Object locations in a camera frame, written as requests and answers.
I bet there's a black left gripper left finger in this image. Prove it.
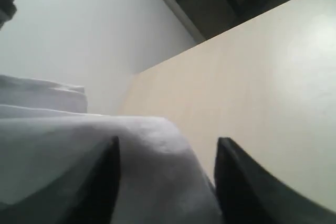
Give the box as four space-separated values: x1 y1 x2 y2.
1 136 120 223

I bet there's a white t-shirt with red logo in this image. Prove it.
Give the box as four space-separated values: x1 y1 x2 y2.
1 76 223 223

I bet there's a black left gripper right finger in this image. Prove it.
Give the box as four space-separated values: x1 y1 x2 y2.
214 137 335 224

